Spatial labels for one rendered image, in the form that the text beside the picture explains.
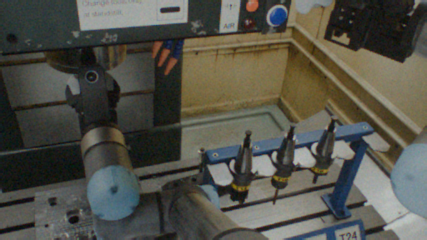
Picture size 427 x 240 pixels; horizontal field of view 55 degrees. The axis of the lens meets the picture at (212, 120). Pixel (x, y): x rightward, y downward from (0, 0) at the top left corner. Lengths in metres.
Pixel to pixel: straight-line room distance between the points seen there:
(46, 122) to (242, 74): 1.00
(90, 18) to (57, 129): 0.94
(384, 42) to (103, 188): 0.44
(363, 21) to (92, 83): 0.45
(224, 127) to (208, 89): 0.22
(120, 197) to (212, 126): 1.51
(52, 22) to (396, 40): 0.46
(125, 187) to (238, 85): 1.52
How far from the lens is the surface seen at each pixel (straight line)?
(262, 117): 2.21
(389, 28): 0.61
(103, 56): 0.79
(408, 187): 0.49
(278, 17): 0.69
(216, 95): 2.08
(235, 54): 1.99
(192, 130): 2.07
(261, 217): 1.30
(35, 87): 1.41
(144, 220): 0.72
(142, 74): 1.42
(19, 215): 1.35
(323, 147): 1.03
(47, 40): 0.62
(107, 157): 0.67
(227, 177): 0.95
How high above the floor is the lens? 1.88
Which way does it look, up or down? 37 degrees down
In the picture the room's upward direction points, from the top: 5 degrees clockwise
